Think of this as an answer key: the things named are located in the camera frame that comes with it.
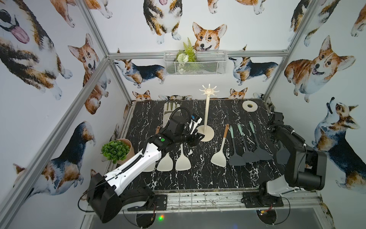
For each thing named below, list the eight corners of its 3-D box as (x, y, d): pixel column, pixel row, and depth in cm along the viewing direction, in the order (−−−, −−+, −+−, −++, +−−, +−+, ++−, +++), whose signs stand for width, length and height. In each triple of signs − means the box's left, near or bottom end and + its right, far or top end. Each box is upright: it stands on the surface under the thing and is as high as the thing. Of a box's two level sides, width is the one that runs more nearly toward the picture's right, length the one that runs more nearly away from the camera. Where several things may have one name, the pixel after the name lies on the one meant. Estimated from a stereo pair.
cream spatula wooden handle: (157, 172, 86) (156, 170, 83) (160, 154, 93) (159, 152, 90) (172, 172, 86) (171, 170, 83) (174, 154, 93) (173, 152, 90)
